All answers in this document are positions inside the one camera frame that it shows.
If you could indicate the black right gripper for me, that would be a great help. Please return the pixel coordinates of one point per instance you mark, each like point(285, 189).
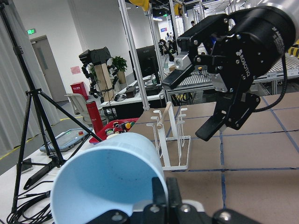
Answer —
point(236, 48)

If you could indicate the red plastic tray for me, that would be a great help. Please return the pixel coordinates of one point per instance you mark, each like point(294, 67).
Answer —
point(116, 126)

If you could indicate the red bottle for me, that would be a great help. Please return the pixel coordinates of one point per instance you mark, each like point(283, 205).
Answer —
point(94, 116)

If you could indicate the white wire cup rack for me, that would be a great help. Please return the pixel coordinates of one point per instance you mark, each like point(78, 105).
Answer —
point(162, 141)

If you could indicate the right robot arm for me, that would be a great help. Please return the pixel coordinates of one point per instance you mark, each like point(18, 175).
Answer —
point(236, 48)

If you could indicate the light blue plastic cup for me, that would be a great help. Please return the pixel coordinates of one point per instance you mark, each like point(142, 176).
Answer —
point(115, 174)

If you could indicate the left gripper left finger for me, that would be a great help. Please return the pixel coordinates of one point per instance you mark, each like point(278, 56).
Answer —
point(158, 193)

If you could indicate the green potted plant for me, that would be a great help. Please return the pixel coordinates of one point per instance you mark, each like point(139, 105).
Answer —
point(120, 63)

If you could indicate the black tripod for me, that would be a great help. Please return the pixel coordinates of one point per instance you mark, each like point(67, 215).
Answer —
point(33, 96)

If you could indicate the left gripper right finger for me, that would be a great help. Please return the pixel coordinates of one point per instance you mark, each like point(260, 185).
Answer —
point(174, 196)

